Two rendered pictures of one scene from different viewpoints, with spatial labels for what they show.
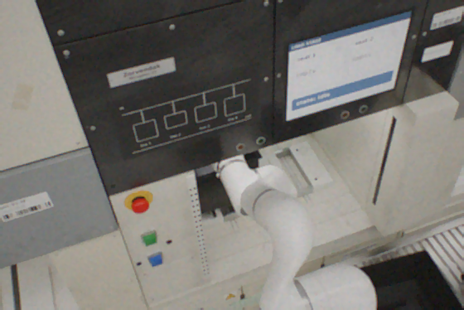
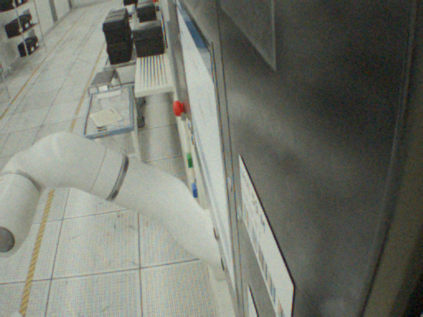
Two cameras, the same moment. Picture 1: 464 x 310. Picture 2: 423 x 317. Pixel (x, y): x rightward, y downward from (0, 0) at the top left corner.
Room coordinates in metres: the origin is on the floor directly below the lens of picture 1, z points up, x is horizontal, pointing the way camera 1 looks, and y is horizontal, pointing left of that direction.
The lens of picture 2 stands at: (0.99, -0.59, 1.74)
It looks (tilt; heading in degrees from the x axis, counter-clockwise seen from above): 33 degrees down; 103
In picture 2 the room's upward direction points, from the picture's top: 7 degrees counter-clockwise
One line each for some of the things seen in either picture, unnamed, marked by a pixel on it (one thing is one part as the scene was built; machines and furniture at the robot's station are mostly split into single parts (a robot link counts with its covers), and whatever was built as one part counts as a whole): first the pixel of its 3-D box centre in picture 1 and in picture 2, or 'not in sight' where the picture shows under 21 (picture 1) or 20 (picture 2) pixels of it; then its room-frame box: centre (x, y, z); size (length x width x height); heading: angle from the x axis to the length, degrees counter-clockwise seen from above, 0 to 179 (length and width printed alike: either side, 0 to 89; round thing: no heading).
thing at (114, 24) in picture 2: not in sight; (115, 29); (-0.86, 3.45, 0.85); 0.30 x 0.28 x 0.26; 107
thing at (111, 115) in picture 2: not in sight; (105, 115); (-0.42, 1.97, 0.47); 0.31 x 0.23 x 0.02; 129
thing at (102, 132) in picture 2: not in sight; (116, 130); (-0.45, 2.15, 0.24); 0.97 x 0.52 x 0.48; 111
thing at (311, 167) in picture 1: (292, 170); not in sight; (1.20, -0.20, 0.89); 0.22 x 0.21 x 0.04; 18
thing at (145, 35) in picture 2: not in sight; (149, 38); (-0.14, 2.54, 0.93); 0.30 x 0.28 x 0.26; 105
